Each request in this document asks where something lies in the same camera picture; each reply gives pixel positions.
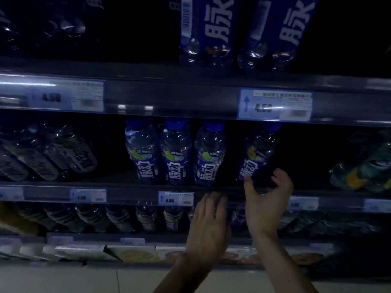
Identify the large white-blue price tag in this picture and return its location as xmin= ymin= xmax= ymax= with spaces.
xmin=238 ymin=88 xmax=313 ymax=122
xmin=27 ymin=79 xmax=106 ymax=113

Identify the small blue-label drink bottle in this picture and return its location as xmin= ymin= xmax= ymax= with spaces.
xmin=125 ymin=119 xmax=161 ymax=184
xmin=193 ymin=120 xmax=227 ymax=186
xmin=159 ymin=119 xmax=193 ymax=185
xmin=237 ymin=122 xmax=282 ymax=189

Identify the person's left forearm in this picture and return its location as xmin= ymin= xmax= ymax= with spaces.
xmin=153 ymin=255 xmax=214 ymax=293

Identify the dark drink bottle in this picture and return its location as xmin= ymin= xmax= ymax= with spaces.
xmin=0 ymin=6 xmax=38 ymax=53
xmin=40 ymin=0 xmax=105 ymax=50

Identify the row of dark-capped bottles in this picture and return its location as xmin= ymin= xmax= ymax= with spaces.
xmin=15 ymin=203 xmax=254 ymax=234

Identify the small white-blue price tag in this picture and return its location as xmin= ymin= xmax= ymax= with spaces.
xmin=289 ymin=197 xmax=319 ymax=211
xmin=0 ymin=187 xmax=24 ymax=201
xmin=364 ymin=199 xmax=391 ymax=213
xmin=158 ymin=191 xmax=195 ymax=207
xmin=70 ymin=189 xmax=107 ymax=203

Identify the row of flat food packets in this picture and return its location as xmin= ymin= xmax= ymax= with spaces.
xmin=0 ymin=242 xmax=336 ymax=268

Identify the green drink bottle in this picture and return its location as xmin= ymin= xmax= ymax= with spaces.
xmin=351 ymin=129 xmax=391 ymax=169
xmin=330 ymin=159 xmax=391 ymax=193

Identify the person's left hand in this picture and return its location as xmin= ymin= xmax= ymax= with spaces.
xmin=185 ymin=192 xmax=232 ymax=266

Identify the person's right forearm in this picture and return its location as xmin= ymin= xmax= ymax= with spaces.
xmin=252 ymin=230 xmax=319 ymax=293

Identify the grey shelf rail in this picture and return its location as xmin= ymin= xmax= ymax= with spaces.
xmin=0 ymin=232 xmax=336 ymax=251
xmin=0 ymin=58 xmax=391 ymax=126
xmin=0 ymin=180 xmax=391 ymax=213

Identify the large blue-label drink bottle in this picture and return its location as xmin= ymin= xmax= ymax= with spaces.
xmin=179 ymin=0 xmax=239 ymax=66
xmin=238 ymin=0 xmax=321 ymax=71

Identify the yellow packet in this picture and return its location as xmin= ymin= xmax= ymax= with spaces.
xmin=0 ymin=202 xmax=39 ymax=237

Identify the person's right hand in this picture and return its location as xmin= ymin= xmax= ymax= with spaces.
xmin=243 ymin=168 xmax=294 ymax=239

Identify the grey-label drink bottle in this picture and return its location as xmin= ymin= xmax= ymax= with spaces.
xmin=0 ymin=125 xmax=60 ymax=182
xmin=40 ymin=122 xmax=98 ymax=178
xmin=0 ymin=149 xmax=29 ymax=182

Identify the row of teal bottles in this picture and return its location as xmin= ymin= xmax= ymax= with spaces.
xmin=278 ymin=210 xmax=391 ymax=236

